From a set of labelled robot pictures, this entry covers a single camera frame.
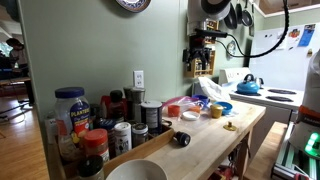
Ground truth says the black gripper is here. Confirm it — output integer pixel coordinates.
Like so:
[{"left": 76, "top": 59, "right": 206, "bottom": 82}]
[{"left": 186, "top": 35, "right": 212, "bottom": 72}]

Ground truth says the white robot base green light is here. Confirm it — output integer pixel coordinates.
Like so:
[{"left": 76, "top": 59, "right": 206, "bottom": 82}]
[{"left": 288, "top": 49, "right": 320, "bottom": 159}]

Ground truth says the dark blue plastic cup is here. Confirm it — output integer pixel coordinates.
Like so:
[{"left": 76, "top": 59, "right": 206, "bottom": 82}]
[{"left": 192, "top": 94, "right": 211, "bottom": 107}]

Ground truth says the clear plastic zip bag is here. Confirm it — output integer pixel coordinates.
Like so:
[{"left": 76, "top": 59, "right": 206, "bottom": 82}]
[{"left": 161, "top": 95, "right": 209, "bottom": 118}]

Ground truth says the gold metal cup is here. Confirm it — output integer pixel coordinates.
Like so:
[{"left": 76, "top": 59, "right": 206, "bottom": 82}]
[{"left": 209, "top": 104, "right": 224, "bottom": 119}]

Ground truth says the large black hanging pan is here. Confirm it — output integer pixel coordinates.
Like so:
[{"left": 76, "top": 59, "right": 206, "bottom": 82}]
[{"left": 223, "top": 1, "right": 238, "bottom": 30}]

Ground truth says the light blue plastic bowl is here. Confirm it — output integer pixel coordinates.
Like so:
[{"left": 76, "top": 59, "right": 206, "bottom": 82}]
[{"left": 214, "top": 101, "right": 234, "bottom": 116}]

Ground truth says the white round jar lid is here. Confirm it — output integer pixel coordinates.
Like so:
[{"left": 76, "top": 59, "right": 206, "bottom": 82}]
[{"left": 181, "top": 110, "right": 200, "bottom": 121}]

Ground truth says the blue kettle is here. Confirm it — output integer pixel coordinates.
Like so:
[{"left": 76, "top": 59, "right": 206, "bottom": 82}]
[{"left": 236, "top": 73, "right": 261, "bottom": 95}]

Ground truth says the narrow black hanging pan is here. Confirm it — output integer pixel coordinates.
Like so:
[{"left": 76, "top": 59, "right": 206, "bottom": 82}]
[{"left": 235, "top": 0, "right": 244, "bottom": 24}]

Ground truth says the small black hanging pan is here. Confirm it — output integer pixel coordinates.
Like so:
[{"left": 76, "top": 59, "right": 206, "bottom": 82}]
[{"left": 241, "top": 0, "right": 254, "bottom": 28}]

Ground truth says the grey pepper grinder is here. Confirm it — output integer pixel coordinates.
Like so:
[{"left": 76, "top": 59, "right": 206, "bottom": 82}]
[{"left": 130, "top": 87, "right": 146, "bottom": 123}]

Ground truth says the tall dark-label jar silver lid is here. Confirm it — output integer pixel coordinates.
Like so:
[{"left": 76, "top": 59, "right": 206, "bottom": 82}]
[{"left": 139, "top": 100, "right": 163, "bottom": 136}]

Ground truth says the white electric stove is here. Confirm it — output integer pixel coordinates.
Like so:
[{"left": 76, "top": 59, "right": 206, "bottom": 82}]
[{"left": 218, "top": 67, "right": 305, "bottom": 158}]

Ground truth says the white refrigerator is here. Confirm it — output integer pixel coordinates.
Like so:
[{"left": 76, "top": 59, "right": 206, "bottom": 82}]
[{"left": 249, "top": 22, "right": 320, "bottom": 92}]

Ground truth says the dark bottle black cap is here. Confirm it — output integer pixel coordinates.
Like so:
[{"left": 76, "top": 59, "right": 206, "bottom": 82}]
[{"left": 108, "top": 89, "right": 127, "bottom": 124}]

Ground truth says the short dark jar silver lid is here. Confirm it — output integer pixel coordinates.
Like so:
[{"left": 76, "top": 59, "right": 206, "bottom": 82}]
[{"left": 131, "top": 122, "right": 149, "bottom": 148}]

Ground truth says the colourful picture on refrigerator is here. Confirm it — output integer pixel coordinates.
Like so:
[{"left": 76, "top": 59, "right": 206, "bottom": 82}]
[{"left": 288, "top": 28, "right": 301, "bottom": 42}]

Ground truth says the wooden spice tray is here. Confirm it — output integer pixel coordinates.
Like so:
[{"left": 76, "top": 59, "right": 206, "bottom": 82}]
[{"left": 46, "top": 123, "right": 176, "bottom": 180}]

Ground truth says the white spice shaker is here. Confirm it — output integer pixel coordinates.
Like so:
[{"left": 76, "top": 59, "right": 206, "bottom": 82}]
[{"left": 113, "top": 121, "right": 133, "bottom": 156}]

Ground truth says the blue paper on refrigerator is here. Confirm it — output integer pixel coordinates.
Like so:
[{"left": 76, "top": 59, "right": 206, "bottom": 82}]
[{"left": 297, "top": 23, "right": 316, "bottom": 48}]

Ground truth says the blue-lid spice jar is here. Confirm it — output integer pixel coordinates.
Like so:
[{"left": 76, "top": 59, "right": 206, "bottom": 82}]
[{"left": 98, "top": 119, "right": 116, "bottom": 159}]

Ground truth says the red object under table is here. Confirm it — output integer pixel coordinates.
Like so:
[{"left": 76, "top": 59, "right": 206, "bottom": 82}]
[{"left": 213, "top": 164, "right": 238, "bottom": 180}]

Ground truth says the white ceramic bowl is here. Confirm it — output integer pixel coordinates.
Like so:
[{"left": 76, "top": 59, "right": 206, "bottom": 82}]
[{"left": 105, "top": 158, "right": 169, "bottom": 180}]

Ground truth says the red-lid spice jar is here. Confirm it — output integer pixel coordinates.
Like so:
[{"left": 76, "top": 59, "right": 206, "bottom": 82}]
[{"left": 83, "top": 128, "right": 111, "bottom": 164}]

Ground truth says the Planters peanut jar blue lid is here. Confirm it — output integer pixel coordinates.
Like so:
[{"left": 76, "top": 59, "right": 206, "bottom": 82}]
[{"left": 54, "top": 87, "right": 92, "bottom": 161}]

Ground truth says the black-lid jar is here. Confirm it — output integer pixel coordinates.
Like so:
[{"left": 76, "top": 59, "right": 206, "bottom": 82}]
[{"left": 77, "top": 154, "right": 105, "bottom": 180}]

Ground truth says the person in background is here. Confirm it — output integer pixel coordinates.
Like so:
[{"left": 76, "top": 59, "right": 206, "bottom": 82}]
[{"left": 5, "top": 37, "right": 29, "bottom": 78}]

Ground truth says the wooden wall spice rack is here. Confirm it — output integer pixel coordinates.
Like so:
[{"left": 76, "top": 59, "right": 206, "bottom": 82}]
[{"left": 184, "top": 19, "right": 219, "bottom": 79}]

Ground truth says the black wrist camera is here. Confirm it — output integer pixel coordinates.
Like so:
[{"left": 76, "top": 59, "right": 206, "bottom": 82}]
[{"left": 194, "top": 28, "right": 228, "bottom": 38}]

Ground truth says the round wall ornament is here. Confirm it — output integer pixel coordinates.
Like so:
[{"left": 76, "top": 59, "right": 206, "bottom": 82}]
[{"left": 226, "top": 40, "right": 237, "bottom": 58}]

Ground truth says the white wall outlet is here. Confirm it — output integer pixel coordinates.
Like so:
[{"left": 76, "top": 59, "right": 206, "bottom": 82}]
[{"left": 133, "top": 70, "right": 145, "bottom": 89}]

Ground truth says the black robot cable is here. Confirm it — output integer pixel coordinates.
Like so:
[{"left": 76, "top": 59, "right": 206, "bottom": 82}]
[{"left": 215, "top": 0, "right": 290, "bottom": 59}]

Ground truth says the decorative wall plate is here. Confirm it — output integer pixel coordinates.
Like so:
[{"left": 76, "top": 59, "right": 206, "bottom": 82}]
[{"left": 115, "top": 0, "right": 152, "bottom": 14}]

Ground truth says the metal robot stand frame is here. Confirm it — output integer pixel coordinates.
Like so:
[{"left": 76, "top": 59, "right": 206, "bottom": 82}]
[{"left": 271, "top": 123, "right": 320, "bottom": 180}]

